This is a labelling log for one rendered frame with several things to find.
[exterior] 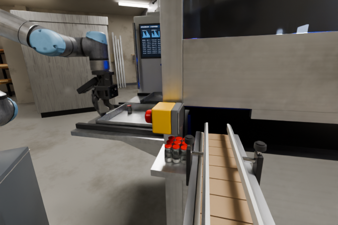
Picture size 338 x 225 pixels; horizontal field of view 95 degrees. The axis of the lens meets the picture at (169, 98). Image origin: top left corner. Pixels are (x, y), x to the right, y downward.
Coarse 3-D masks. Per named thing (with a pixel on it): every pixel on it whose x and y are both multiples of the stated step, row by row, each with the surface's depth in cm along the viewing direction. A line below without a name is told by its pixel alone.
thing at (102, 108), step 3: (99, 102) 67; (102, 102) 67; (99, 105) 67; (102, 105) 67; (105, 105) 67; (99, 108) 68; (102, 108) 68; (105, 108) 68; (108, 108) 67; (99, 111) 68; (102, 111) 68; (105, 111) 68; (108, 111) 68; (99, 114) 69; (102, 114) 70
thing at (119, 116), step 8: (128, 104) 89; (136, 104) 88; (144, 104) 87; (152, 104) 86; (112, 112) 77; (120, 112) 84; (136, 112) 83; (144, 112) 83; (96, 120) 65; (104, 120) 65; (112, 120) 73; (120, 120) 73; (128, 120) 73; (136, 120) 73; (144, 120) 73
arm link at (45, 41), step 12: (0, 12) 44; (0, 24) 44; (12, 24) 44; (24, 24) 45; (36, 24) 48; (12, 36) 45; (24, 36) 45; (36, 36) 44; (48, 36) 44; (60, 36) 48; (36, 48) 45; (48, 48) 45; (60, 48) 48; (72, 48) 55
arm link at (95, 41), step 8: (88, 32) 59; (96, 32) 59; (88, 40) 60; (96, 40) 59; (104, 40) 62; (88, 48) 60; (96, 48) 60; (104, 48) 62; (88, 56) 64; (96, 56) 61; (104, 56) 62
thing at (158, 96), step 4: (152, 92) 117; (156, 92) 120; (160, 92) 119; (148, 96) 109; (152, 96) 118; (156, 96) 119; (160, 96) 118; (140, 100) 96; (144, 100) 96; (148, 100) 95; (152, 100) 94; (156, 100) 94; (160, 100) 107
